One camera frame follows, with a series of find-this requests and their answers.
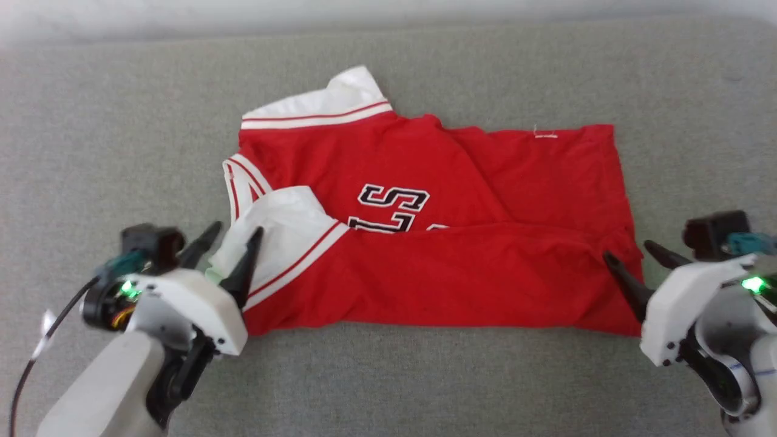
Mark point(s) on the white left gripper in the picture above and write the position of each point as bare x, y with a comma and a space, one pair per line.
206, 309

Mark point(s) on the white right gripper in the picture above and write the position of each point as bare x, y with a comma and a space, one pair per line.
674, 315

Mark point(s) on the red and white jersey shirt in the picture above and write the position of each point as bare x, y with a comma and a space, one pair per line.
455, 279

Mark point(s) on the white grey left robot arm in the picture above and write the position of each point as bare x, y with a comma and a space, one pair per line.
103, 388

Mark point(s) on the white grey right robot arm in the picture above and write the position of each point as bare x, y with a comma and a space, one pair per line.
765, 364

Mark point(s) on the grey-green fabric sofa cushion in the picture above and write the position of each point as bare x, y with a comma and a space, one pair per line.
388, 382

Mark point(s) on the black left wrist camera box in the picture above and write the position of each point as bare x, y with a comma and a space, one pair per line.
152, 246

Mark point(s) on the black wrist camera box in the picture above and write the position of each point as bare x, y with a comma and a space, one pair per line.
716, 233
152, 246

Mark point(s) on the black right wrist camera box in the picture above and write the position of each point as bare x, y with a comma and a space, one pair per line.
716, 233

